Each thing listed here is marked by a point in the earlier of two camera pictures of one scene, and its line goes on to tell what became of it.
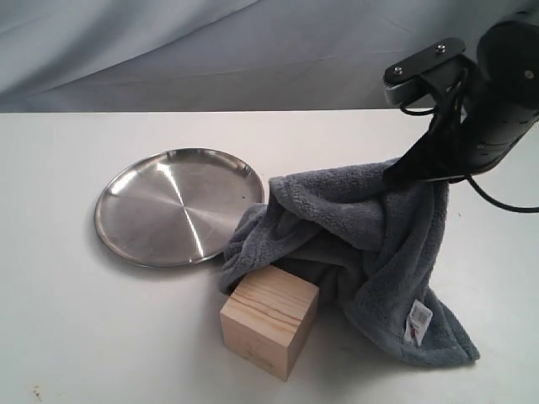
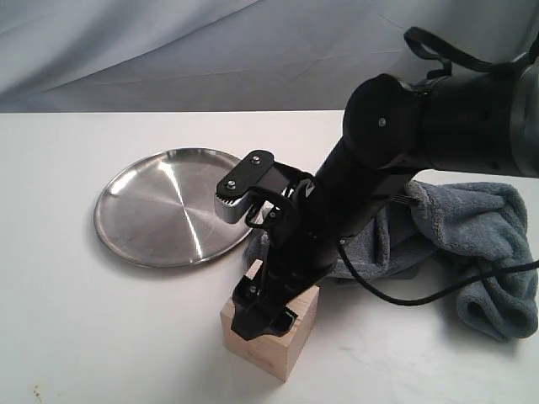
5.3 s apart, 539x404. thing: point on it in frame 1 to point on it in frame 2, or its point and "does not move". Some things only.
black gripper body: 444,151 to 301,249
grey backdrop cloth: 221,55 does not move
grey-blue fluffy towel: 372,241 to 472,236
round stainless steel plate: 177,207 does not move
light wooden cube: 269,318 does not move
